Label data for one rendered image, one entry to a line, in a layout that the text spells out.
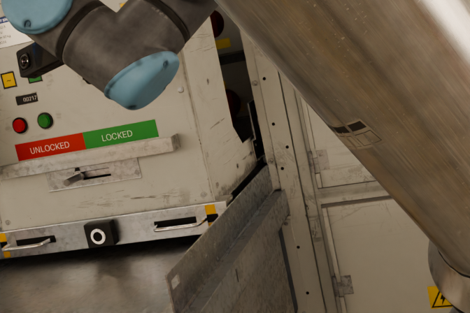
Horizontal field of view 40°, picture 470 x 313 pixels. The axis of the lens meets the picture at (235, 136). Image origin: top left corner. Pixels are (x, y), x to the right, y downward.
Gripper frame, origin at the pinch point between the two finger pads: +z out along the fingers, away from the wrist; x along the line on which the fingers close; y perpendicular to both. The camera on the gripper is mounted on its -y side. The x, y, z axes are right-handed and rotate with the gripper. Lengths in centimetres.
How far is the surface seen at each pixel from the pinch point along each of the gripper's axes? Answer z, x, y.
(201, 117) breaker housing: 14.3, -10.0, 14.8
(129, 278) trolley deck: 6.6, -36.9, -3.1
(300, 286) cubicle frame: 54, -50, 27
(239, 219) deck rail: 19.3, -30.9, 17.5
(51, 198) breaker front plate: 23.2, -18.2, -20.0
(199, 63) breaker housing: 16.9, 1.1, 16.4
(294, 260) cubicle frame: 52, -43, 27
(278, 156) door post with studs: 45, -18, 28
